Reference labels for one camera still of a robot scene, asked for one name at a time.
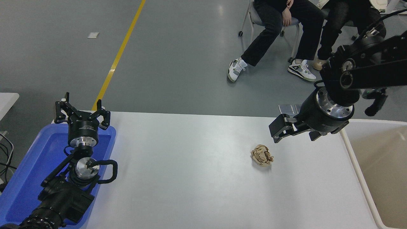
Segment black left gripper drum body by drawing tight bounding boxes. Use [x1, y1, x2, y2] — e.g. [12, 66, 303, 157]
[67, 111, 100, 142]

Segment blue plastic tray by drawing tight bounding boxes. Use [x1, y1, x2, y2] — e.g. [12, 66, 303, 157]
[0, 123, 117, 229]

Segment black cable loops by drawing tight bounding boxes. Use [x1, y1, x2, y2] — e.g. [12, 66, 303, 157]
[0, 132, 15, 193]

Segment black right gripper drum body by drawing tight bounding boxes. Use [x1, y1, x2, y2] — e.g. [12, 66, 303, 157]
[295, 89, 354, 135]

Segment white side table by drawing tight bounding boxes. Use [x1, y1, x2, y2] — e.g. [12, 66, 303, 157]
[0, 92, 20, 121]

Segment crumpled tan paper ball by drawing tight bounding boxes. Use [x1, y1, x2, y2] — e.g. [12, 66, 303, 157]
[251, 144, 274, 167]

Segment large pale plastic bin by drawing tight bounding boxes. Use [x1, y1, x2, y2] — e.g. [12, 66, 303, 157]
[339, 119, 407, 229]

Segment person's right hand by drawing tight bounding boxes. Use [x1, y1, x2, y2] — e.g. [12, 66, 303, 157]
[282, 0, 294, 27]

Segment person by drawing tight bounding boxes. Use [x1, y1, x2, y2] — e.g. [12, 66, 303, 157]
[313, 0, 387, 71]
[227, 0, 325, 83]

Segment white-framed wheeled chair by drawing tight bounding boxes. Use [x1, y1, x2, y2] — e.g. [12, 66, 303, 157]
[238, 0, 301, 63]

